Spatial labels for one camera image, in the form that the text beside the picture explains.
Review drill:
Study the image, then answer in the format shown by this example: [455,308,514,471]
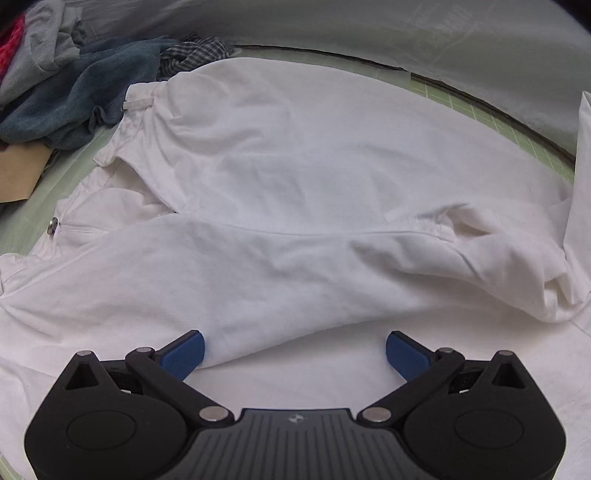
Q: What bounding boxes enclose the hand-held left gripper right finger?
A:
[358,331,536,423]

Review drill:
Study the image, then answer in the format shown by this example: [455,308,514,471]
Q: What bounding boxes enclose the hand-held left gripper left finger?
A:
[58,330,232,424]

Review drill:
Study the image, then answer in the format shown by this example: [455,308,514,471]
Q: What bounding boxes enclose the white pants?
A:
[0,58,591,480]

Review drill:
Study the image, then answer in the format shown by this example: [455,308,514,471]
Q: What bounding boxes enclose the green grid mat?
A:
[0,44,578,480]

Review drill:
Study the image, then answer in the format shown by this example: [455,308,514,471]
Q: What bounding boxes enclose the brown cardboard piece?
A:
[0,141,54,204]

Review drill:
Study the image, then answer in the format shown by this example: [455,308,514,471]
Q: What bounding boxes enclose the blue garment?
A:
[0,37,185,151]

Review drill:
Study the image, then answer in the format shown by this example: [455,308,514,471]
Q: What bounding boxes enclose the checkered garment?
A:
[159,32,234,81]

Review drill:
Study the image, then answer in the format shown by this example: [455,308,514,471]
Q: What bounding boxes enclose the grey printed sheet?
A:
[83,0,591,158]

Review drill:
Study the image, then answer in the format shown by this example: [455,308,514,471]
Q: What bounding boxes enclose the grey garment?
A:
[0,0,88,107]

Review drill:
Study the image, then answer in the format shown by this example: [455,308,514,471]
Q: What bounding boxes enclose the red cloth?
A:
[0,11,26,88]

